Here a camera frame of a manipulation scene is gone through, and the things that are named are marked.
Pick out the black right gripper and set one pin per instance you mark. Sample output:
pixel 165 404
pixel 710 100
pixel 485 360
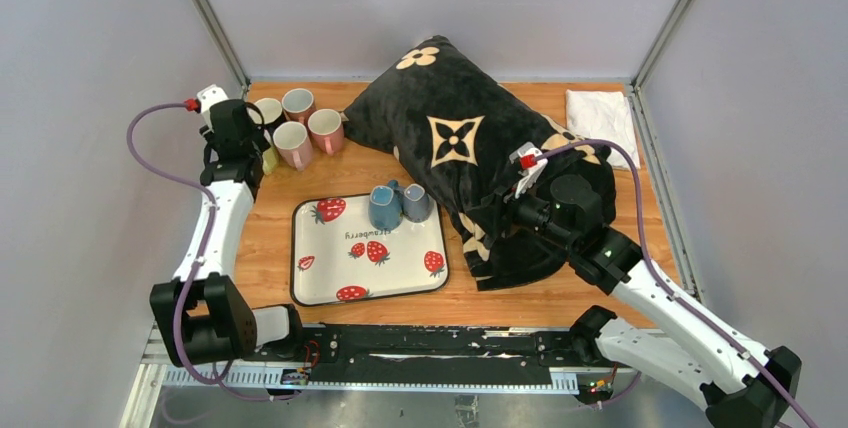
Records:
pixel 504 205

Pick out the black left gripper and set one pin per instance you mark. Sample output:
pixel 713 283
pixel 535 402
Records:
pixel 240 140

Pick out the green octagonal mug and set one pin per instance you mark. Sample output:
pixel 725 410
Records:
pixel 270 156

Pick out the black mug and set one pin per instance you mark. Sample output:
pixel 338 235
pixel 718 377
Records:
pixel 267 112

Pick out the pink octagonal mug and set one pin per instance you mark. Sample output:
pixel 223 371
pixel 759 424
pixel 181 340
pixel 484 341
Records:
pixel 292 141

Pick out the brown pink mug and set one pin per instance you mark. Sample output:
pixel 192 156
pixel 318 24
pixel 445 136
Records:
pixel 298 105

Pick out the pink round mug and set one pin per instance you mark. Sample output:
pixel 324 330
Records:
pixel 326 128

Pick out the white strawberry tray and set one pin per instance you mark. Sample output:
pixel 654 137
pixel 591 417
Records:
pixel 337 256

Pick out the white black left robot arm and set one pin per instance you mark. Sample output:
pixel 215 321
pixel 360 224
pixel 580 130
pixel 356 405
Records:
pixel 201 315

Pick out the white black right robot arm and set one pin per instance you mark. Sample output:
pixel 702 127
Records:
pixel 735 380

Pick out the grey blue dotted mug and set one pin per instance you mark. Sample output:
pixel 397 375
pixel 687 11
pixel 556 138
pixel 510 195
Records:
pixel 416 203

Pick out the black floral plush blanket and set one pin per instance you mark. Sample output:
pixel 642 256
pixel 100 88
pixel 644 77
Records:
pixel 453 127

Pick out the white folded cloth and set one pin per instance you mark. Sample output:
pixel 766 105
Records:
pixel 603 115

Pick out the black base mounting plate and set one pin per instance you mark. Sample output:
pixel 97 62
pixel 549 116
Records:
pixel 439 359

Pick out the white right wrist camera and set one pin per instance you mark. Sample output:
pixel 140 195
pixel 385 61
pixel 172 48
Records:
pixel 531 164

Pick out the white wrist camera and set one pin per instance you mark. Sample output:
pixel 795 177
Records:
pixel 207 98
pixel 531 164

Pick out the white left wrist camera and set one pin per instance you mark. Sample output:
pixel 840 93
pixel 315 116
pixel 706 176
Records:
pixel 207 98

